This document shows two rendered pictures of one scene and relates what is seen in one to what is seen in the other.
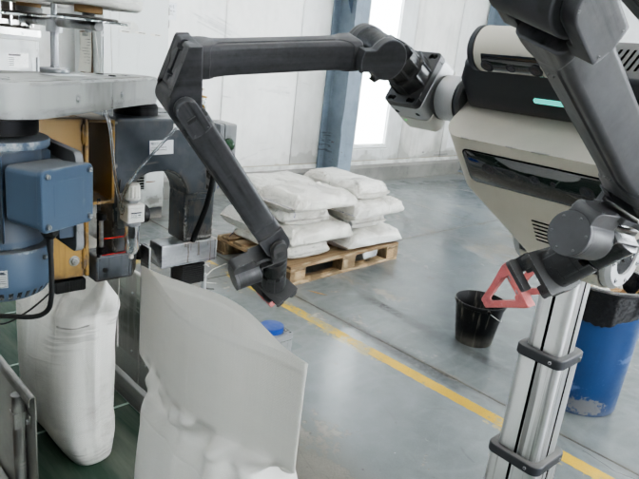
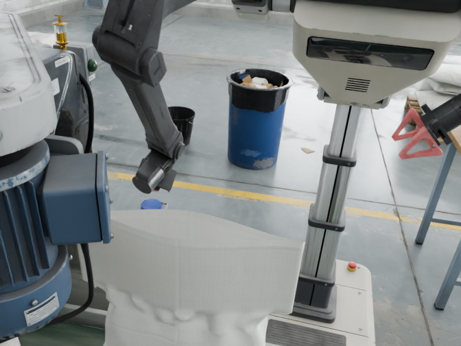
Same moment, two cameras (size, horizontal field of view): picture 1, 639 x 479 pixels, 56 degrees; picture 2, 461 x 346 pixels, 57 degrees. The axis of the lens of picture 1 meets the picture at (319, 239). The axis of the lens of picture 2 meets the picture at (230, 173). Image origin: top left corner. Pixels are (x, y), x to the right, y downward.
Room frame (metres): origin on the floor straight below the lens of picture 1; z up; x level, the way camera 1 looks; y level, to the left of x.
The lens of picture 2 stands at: (0.36, 0.51, 1.58)
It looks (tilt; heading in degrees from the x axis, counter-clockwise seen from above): 30 degrees down; 325
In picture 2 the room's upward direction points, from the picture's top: 4 degrees clockwise
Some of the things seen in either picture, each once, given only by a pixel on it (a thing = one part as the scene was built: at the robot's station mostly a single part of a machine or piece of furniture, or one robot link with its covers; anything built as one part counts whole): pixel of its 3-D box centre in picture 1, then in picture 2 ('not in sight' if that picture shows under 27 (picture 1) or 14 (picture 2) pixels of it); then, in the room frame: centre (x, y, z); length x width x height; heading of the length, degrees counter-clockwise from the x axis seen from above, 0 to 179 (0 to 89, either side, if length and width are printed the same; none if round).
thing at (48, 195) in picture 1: (51, 201); (81, 204); (0.85, 0.40, 1.25); 0.10 x 0.08 x 0.12; 161
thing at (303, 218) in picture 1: (282, 205); not in sight; (4.23, 0.29, 0.44); 0.66 x 0.42 x 0.14; 40
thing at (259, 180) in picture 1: (270, 183); not in sight; (4.39, 0.41, 0.56); 0.66 x 0.43 x 0.15; 133
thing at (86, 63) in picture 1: (85, 51); not in sight; (4.82, 1.98, 1.34); 0.24 x 0.04 x 0.32; 46
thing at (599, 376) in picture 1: (588, 336); (256, 119); (2.72, -1.37, 0.32); 0.51 x 0.48 x 0.65; 136
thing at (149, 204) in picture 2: (271, 329); (151, 207); (1.34, 0.09, 0.84); 0.06 x 0.06 x 0.02
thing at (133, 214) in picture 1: (133, 220); not in sight; (1.14, 0.37, 1.14); 0.05 x 0.04 x 0.16; 136
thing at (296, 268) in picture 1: (310, 246); not in sight; (4.48, 0.07, 0.07); 1.20 x 0.82 x 0.14; 138
